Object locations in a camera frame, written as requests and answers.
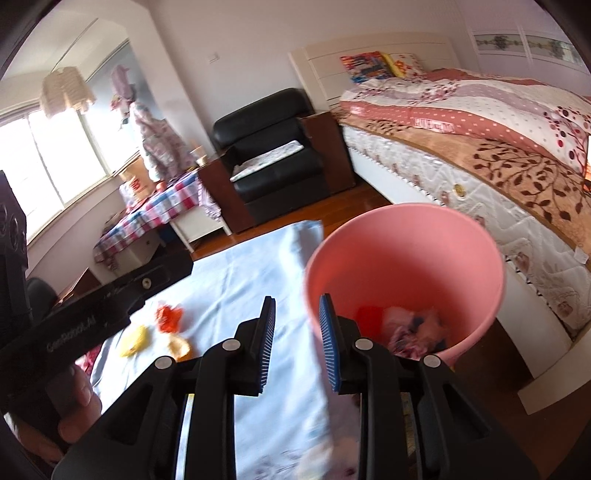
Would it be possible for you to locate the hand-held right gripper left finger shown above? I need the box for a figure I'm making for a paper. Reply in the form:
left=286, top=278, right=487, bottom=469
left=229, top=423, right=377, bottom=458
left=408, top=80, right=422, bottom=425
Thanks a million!
left=51, top=297, right=277, bottom=480

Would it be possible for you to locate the floral padded jacket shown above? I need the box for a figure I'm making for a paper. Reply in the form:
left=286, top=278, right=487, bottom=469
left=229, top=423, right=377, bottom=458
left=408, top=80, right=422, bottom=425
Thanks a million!
left=129, top=99, right=197, bottom=181

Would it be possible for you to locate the colourful printed pillow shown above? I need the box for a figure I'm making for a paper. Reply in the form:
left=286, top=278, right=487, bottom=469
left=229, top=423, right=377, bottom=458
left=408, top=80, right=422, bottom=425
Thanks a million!
left=340, top=52, right=393, bottom=84

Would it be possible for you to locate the white wardrobe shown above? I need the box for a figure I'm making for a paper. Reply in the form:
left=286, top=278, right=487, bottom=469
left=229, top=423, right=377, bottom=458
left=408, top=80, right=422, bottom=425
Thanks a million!
left=466, top=0, right=588, bottom=75

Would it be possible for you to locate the brown wooden side cabinet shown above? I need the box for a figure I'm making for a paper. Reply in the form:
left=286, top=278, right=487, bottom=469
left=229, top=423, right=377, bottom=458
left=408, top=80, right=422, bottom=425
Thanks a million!
left=198, top=154, right=259, bottom=234

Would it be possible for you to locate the checkered tablecloth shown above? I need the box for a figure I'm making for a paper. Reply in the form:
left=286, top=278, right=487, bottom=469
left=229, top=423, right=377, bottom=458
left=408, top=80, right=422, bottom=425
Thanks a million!
left=92, top=166, right=222, bottom=271

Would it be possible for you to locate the black leather chair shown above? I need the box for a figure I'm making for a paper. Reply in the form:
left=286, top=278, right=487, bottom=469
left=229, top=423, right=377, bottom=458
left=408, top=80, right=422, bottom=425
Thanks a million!
left=25, top=277, right=58, bottom=319

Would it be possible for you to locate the grey roller blind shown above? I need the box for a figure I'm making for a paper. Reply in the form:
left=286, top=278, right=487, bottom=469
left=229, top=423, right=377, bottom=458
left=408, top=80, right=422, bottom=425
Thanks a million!
left=85, top=41, right=153, bottom=155

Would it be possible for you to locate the pink plastic bucket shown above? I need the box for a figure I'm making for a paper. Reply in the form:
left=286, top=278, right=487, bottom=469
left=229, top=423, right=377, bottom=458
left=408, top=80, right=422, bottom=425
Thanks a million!
left=305, top=203, right=507, bottom=370

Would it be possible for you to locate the person's left hand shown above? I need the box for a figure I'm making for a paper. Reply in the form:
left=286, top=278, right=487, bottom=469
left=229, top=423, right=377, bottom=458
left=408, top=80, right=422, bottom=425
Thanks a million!
left=4, top=364, right=103, bottom=463

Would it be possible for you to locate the white desk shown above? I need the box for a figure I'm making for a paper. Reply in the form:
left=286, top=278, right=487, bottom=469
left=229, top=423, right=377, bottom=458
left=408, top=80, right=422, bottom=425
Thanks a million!
left=117, top=203, right=232, bottom=266

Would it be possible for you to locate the hanging cream sweater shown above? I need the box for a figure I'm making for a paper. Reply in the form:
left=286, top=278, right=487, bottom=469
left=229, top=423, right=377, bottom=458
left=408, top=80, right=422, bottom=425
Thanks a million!
left=39, top=66, right=97, bottom=118

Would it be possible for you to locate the low brown wooden cabinet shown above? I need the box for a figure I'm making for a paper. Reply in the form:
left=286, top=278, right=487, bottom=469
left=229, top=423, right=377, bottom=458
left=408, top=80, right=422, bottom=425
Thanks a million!
left=55, top=268, right=100, bottom=305

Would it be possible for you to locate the light blue floral tablecloth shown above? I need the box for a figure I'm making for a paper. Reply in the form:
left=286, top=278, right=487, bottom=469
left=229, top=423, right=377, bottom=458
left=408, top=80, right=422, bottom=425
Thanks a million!
left=83, top=220, right=365, bottom=480

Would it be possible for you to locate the window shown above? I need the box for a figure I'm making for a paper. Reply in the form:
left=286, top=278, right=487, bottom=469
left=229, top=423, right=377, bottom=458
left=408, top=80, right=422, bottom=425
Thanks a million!
left=0, top=108, right=139, bottom=245

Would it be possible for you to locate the brown leaf blanket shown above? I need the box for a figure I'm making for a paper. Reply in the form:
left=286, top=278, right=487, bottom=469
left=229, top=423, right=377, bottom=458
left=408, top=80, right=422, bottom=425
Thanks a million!
left=339, top=113, right=591, bottom=266

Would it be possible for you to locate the brown paper shopping bag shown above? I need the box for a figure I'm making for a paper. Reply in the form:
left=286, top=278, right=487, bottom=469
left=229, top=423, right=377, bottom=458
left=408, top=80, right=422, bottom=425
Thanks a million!
left=119, top=154, right=158, bottom=204

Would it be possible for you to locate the white floral seat cushion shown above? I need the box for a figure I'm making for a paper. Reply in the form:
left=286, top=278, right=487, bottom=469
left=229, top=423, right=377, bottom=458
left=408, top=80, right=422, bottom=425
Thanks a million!
left=229, top=141, right=305, bottom=182

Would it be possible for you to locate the pink dotted patchwork quilt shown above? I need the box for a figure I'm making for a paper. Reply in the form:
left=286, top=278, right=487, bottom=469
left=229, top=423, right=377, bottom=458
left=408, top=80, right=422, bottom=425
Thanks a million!
left=339, top=68, right=591, bottom=176

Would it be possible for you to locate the black leather armchair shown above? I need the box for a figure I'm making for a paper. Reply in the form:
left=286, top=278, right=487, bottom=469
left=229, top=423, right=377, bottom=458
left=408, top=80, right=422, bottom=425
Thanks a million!
left=211, top=88, right=326, bottom=215

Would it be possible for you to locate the white bed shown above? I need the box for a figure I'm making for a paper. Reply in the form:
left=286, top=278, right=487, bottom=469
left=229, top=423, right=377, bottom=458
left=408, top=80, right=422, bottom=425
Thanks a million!
left=288, top=32, right=591, bottom=416

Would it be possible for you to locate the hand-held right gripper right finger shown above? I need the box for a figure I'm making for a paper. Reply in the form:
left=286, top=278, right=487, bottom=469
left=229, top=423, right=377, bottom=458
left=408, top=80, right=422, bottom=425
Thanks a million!
left=318, top=294, right=542, bottom=480

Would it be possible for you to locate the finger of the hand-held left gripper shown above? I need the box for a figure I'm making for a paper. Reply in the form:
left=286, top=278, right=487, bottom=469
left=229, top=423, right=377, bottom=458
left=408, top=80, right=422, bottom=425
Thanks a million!
left=105, top=251, right=194, bottom=320

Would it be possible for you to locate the yellow floral pillow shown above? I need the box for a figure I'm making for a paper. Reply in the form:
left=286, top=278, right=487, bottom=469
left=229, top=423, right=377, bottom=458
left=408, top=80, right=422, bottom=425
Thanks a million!
left=385, top=53, right=426, bottom=78

